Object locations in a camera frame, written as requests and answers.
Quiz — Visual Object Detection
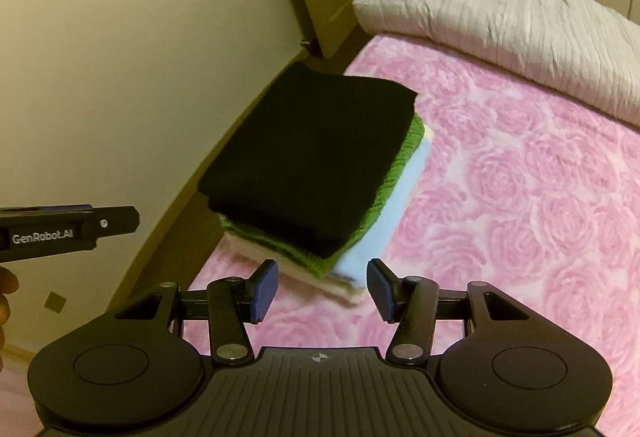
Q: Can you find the black garment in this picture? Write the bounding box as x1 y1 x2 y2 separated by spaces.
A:
198 62 416 258

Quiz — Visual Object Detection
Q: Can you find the person's left hand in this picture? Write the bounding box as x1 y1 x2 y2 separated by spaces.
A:
0 267 20 349

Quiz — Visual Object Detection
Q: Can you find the cream folded cloth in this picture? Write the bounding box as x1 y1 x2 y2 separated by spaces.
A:
221 124 435 307

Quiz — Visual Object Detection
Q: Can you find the light blue folded cloth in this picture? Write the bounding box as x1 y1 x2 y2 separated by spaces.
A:
328 128 434 289

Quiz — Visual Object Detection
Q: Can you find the green folded cloth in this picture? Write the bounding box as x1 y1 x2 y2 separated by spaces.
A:
222 115 426 278

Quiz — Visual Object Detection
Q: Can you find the pink floral blanket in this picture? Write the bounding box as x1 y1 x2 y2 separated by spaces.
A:
182 34 640 435

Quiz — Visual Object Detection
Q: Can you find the white ribbed duvet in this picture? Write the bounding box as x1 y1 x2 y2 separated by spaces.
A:
352 0 639 126

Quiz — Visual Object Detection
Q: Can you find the square wall sticker lower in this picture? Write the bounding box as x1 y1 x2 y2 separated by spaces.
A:
44 291 67 313

